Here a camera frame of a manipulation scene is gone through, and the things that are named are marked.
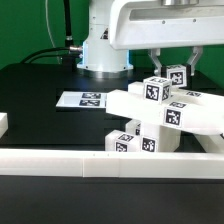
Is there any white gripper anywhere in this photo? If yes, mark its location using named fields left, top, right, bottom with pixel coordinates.
left=109, top=0, right=224, bottom=78

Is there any white chair back part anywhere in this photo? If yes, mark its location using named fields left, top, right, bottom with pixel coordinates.
left=106, top=82, right=224, bottom=135

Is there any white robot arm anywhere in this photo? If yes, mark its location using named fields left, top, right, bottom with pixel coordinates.
left=78, top=0, right=224, bottom=78

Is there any white tag sheet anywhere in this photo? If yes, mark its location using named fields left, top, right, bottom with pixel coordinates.
left=56, top=91, right=107, bottom=108

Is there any black cable bundle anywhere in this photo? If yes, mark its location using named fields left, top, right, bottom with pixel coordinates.
left=20, top=0, right=84, bottom=65

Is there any white U-shaped obstacle frame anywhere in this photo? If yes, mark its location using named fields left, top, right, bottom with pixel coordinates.
left=0, top=112, right=224, bottom=179

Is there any white thin cable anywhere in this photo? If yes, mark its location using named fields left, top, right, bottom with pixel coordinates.
left=45, top=0, right=63, bottom=65

